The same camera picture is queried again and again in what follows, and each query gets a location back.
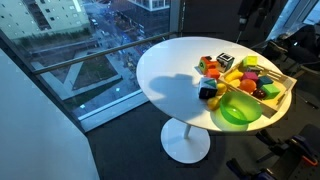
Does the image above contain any orange block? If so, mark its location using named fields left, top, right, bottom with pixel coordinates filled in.
left=205, top=68, right=221, bottom=80

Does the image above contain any magenta block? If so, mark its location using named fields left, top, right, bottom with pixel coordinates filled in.
left=241, top=71, right=260, bottom=83

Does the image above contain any lime green block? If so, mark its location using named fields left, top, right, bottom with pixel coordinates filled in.
left=242, top=55, right=259, bottom=68

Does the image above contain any grey block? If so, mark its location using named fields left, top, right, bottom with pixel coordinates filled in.
left=246, top=66, right=264, bottom=75

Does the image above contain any orange and green soft cube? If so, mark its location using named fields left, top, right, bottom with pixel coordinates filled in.
left=197, top=55, right=218, bottom=75

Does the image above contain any yellow toy pear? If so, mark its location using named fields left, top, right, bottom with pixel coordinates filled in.
left=206, top=95, right=222, bottom=112

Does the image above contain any yellow toy lemon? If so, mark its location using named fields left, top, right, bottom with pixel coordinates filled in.
left=215, top=82, right=228, bottom=97

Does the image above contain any soft cube with black square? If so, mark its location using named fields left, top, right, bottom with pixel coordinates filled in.
left=215, top=52, right=236, bottom=74

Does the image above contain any metal window railing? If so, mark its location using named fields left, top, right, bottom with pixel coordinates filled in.
left=31, top=31, right=178, bottom=76

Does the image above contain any yellow toy banana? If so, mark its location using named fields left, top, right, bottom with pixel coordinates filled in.
left=224, top=68, right=245, bottom=88

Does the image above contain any green plastic cup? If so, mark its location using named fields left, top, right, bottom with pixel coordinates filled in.
left=219, top=91, right=264, bottom=126

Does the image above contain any orange ball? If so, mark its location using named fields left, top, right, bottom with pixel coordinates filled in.
left=239, top=78, right=258, bottom=95

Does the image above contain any wooden tray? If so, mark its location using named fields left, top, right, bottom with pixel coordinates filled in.
left=218, top=59, right=298, bottom=119

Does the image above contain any white table pedestal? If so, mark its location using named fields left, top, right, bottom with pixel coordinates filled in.
left=160, top=117, right=212, bottom=165

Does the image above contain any orange handled clamp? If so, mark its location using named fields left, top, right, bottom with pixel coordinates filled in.
left=289, top=135, right=320, bottom=168

